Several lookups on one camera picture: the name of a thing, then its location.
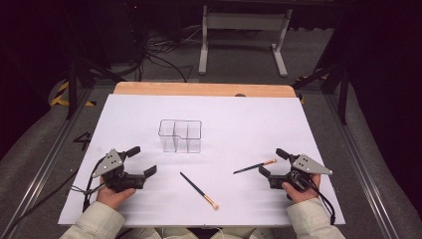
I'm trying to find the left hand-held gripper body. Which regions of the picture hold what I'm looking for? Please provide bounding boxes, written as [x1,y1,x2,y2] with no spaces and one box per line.
[92,148,147,193]

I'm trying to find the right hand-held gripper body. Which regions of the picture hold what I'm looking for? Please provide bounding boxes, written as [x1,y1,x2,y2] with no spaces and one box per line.
[268,153,333,193]

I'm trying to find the clear plastic divided container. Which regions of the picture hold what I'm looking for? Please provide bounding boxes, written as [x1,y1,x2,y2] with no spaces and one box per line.
[157,119,203,154]

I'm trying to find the person's left hand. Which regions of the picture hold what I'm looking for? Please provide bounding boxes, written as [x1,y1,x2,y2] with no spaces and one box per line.
[96,177,136,211]

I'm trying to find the person's right hand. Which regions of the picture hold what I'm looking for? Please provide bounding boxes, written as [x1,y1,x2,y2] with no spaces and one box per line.
[282,174,321,204]

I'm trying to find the white board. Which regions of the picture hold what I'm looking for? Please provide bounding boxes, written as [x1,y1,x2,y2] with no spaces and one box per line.
[58,94,346,227]

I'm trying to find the black tripod stand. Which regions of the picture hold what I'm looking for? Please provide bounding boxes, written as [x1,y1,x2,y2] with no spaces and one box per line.
[64,59,117,121]
[291,62,350,126]

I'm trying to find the yellow black floor tape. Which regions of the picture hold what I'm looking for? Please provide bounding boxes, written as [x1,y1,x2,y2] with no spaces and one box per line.
[49,81,98,108]

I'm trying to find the dark equipment cabinet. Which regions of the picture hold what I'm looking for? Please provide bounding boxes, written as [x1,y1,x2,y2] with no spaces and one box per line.
[107,0,150,65]

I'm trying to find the white metal stand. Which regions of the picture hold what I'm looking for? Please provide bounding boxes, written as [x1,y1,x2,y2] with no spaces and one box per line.
[197,4,294,79]

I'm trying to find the left hand-held gripper cable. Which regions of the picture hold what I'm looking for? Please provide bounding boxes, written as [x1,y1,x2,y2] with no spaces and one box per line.
[71,157,106,213]

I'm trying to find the hand-held gripper cable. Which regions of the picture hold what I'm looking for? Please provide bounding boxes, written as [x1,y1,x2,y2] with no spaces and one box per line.
[298,175,336,226]
[71,157,106,213]

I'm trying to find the aluminium floor rail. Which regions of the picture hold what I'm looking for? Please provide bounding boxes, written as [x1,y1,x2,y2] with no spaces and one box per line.
[0,88,94,239]
[324,94,401,239]

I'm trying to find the right hand-held gripper cable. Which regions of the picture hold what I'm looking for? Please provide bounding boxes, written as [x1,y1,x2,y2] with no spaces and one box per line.
[298,175,336,226]

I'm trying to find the bundle of floor cables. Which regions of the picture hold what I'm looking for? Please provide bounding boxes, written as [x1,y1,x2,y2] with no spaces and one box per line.
[137,24,195,84]

